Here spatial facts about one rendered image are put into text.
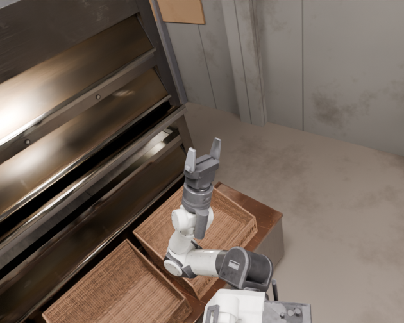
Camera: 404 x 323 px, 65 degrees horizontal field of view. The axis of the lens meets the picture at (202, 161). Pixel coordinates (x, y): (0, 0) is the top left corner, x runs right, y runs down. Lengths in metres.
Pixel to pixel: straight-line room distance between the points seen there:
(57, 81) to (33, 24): 0.22
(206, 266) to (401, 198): 2.25
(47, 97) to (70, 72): 0.14
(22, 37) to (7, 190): 0.60
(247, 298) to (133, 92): 1.11
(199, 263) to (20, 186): 0.81
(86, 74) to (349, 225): 2.22
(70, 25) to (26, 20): 0.16
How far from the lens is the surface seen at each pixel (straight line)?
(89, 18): 1.49
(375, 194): 3.09
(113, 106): 1.61
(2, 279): 1.74
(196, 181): 0.89
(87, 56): 1.51
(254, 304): 0.98
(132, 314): 2.01
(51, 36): 1.42
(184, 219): 0.97
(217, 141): 0.92
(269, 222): 2.12
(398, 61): 2.98
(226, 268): 1.04
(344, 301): 2.53
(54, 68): 1.46
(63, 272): 1.85
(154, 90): 1.71
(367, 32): 2.94
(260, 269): 1.06
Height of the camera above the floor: 2.29
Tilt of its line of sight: 41 degrees down
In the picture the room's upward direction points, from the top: 16 degrees counter-clockwise
